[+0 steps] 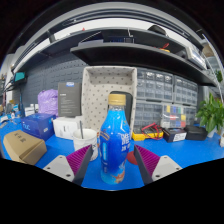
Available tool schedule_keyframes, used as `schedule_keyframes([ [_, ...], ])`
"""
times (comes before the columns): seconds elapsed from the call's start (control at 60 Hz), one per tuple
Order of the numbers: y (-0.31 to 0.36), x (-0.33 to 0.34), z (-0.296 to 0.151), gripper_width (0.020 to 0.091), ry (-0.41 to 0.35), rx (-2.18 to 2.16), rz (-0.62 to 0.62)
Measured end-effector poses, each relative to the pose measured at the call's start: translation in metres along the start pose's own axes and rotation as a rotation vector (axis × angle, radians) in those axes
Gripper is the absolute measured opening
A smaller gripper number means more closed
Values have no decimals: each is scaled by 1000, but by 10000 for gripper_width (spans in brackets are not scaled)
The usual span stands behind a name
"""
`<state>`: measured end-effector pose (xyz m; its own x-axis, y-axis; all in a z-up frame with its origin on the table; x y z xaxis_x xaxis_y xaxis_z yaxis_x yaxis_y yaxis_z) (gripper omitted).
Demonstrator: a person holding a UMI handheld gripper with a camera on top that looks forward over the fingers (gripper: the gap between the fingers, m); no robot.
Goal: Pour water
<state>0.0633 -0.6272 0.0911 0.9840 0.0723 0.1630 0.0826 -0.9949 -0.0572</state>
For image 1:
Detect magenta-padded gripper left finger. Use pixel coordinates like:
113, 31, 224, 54
43, 143, 94, 186

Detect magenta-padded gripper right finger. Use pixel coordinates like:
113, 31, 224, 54
133, 144, 183, 186

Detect blue drink bottle gold cap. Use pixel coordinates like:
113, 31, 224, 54
99, 93, 132, 185

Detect black box white label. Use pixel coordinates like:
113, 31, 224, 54
162, 127, 188, 144

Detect flat round red coaster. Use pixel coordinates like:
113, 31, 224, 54
126, 150, 138, 166

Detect yellow multimeter with red leads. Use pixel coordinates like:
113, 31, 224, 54
131, 122, 164, 142

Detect white cardboard box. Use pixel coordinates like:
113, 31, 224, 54
52, 115, 84, 140

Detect brown cardboard box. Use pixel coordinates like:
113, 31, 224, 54
2, 129, 48, 166

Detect metal spoon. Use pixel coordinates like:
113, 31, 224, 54
78, 120, 84, 140

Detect blue cardboard box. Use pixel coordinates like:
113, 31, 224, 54
20, 113, 57, 142

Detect black flat case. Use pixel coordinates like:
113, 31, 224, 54
184, 124, 209, 141

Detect clear compartment box coloured parts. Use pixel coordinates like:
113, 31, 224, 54
160, 103, 188, 129

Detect grey small-parts drawer cabinet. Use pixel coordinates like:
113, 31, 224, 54
133, 99, 198, 129
173, 75, 200, 107
135, 67, 175, 103

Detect purple plastic bag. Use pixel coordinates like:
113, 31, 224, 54
37, 88, 60, 117

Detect dark grey upright box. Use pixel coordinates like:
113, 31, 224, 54
57, 81, 83, 118

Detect green potted plant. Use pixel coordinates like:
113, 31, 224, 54
195, 93, 224, 138

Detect black zip case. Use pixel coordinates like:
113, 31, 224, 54
109, 90, 134, 124

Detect beige dotted fabric bin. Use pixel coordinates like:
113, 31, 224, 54
80, 65, 138, 134

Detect small teal screen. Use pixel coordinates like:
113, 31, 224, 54
13, 71, 27, 83

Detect black workbench shelf unit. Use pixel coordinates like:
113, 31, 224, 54
6, 24, 219, 88

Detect white mug brown handle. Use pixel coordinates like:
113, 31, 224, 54
72, 128, 99, 162

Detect white wire shelf rack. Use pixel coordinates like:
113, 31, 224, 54
199, 31, 224, 101

